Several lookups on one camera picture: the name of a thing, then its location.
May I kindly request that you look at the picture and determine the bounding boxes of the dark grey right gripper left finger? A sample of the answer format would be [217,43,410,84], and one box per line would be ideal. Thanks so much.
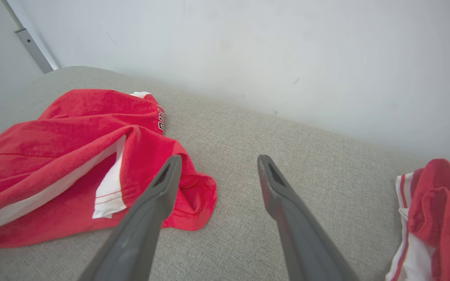
[78,155,182,281]

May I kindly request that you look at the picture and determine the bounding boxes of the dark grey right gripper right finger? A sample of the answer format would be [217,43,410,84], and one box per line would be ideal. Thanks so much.
[257,154,361,281]

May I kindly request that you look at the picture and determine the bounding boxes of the red shorts with white panels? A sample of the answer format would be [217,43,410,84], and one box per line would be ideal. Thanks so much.
[0,89,218,249]

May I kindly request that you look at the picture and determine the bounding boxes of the red basketball jersey number 23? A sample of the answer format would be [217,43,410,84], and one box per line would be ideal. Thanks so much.
[385,158,450,281]

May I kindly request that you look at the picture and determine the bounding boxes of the grey metal partition post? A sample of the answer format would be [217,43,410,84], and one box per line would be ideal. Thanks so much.
[1,0,56,74]

